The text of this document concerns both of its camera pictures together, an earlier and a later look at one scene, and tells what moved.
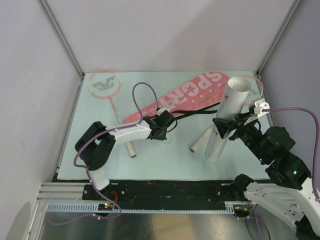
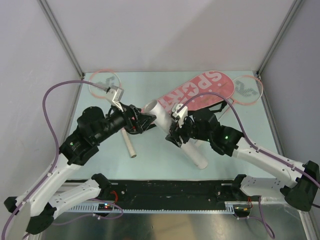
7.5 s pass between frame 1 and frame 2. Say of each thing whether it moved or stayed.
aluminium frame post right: stayed
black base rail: stayed
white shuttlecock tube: moved
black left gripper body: moved
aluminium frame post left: stayed
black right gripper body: moved
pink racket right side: stayed
